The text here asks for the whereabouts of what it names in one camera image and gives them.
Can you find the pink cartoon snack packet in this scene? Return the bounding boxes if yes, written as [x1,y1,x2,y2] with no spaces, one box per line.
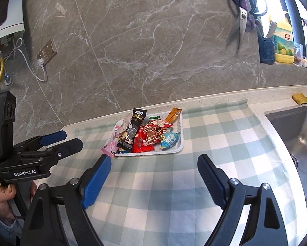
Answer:
[101,138,119,158]

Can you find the dark blue snack bag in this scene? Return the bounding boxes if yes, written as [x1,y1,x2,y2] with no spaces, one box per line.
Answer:
[117,124,139,153]

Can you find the red chocolate ball bag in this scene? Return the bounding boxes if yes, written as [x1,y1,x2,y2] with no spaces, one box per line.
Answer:
[132,131,154,153]

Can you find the blue yellow snack bag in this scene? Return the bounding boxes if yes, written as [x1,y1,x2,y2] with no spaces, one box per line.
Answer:
[160,131,179,150]

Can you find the clear rice cake packet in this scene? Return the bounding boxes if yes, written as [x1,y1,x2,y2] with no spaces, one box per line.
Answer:
[114,113,132,138]

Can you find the red patterned snack packet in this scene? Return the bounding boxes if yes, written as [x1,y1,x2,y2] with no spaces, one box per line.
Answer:
[141,119,173,145]

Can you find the orange snack packet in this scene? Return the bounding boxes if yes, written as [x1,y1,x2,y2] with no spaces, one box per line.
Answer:
[165,107,182,123]

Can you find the black foil snack bag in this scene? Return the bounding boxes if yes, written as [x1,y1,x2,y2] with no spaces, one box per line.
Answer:
[130,108,147,130]

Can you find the grey sleeve left forearm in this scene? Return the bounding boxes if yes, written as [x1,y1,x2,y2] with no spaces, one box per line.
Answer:
[0,220,22,245]

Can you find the left hand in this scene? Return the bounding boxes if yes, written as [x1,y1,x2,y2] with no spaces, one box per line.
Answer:
[0,184,16,226]

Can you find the green white checkered tablecloth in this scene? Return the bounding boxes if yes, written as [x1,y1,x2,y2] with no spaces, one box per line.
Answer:
[35,99,301,246]

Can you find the white plastic tray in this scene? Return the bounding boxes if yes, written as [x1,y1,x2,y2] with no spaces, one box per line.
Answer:
[101,108,184,158]

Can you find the stainless steel sink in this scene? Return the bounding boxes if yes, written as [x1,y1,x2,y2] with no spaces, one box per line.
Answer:
[266,106,307,208]

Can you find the yellow sponge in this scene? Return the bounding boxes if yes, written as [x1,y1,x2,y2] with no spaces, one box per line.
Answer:
[292,93,307,106]

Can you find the white water heater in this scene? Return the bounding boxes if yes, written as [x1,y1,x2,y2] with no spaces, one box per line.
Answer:
[0,0,25,46]

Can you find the blue utensil holder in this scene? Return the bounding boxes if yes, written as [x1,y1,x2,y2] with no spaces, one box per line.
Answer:
[258,36,275,64]

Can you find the yellow dish soap bottle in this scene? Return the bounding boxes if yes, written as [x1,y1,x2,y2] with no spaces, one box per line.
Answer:
[272,17,295,64]

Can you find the kitchen scissors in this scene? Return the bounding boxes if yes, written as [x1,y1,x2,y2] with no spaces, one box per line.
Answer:
[227,0,268,49]

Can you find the white power cable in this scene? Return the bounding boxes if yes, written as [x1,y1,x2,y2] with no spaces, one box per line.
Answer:
[0,37,49,83]

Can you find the wall power outlet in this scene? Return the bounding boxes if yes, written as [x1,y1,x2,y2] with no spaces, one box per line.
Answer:
[37,39,57,64]

